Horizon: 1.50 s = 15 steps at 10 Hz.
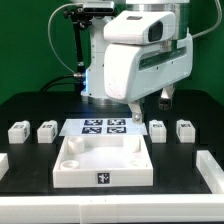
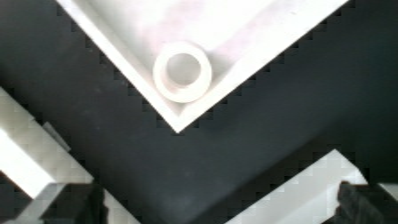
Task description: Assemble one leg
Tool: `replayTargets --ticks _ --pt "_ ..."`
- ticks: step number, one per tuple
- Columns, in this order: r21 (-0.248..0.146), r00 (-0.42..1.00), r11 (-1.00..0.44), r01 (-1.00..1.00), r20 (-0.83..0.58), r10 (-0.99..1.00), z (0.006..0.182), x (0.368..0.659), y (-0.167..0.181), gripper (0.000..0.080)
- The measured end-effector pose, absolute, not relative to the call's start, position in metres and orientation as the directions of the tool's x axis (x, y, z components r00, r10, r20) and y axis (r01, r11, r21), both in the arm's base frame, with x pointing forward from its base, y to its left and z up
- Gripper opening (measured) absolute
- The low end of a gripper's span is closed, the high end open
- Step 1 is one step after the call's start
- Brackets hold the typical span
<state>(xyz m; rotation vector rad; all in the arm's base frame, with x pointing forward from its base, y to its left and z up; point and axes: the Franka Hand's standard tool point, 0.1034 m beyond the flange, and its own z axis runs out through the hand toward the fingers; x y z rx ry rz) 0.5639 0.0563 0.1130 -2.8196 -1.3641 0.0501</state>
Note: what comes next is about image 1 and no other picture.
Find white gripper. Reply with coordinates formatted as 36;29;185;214
104;11;193;123

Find white square tabletop tray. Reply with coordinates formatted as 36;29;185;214
53;135;153;188

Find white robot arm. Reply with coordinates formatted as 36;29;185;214
82;0;193;124

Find white sheet with tags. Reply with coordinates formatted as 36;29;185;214
60;118;147;136

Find black cables at base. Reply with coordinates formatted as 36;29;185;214
39;74;84;93

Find white right rail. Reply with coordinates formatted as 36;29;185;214
196;150;224;194

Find white rail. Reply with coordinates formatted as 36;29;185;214
196;150;224;194
0;194;224;224

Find white front rail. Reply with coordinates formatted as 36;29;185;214
0;194;224;224

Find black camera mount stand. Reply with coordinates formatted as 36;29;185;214
64;8;92;91

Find silver camera on stand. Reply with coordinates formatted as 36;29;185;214
83;1;115;14

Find grey cable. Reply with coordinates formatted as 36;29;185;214
47;3;78;75

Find white left rail block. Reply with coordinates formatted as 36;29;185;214
0;153;9;180

